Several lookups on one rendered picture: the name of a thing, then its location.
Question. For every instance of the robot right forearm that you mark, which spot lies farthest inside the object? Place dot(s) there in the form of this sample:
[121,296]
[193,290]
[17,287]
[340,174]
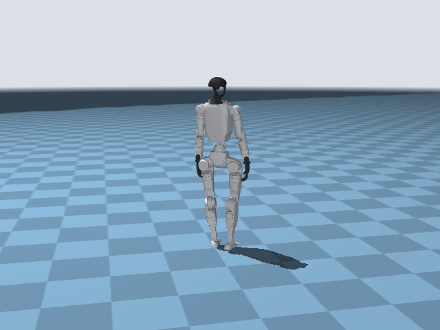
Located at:
[243,146]

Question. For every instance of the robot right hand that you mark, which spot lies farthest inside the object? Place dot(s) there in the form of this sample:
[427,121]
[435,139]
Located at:
[247,168]

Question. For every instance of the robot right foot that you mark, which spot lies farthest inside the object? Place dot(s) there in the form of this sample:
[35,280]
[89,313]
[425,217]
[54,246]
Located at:
[227,246]

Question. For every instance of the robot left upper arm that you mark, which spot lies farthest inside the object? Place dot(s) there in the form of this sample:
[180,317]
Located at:
[200,121]

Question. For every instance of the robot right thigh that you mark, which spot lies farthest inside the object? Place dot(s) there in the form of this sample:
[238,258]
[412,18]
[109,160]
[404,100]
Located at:
[235,180]

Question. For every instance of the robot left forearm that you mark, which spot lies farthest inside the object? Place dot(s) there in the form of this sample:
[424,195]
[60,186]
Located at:
[199,146]

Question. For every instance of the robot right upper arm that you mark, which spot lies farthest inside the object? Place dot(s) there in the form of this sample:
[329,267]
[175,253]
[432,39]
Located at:
[235,112]

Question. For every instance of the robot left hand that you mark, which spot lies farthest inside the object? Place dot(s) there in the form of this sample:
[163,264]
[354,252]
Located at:
[198,170]

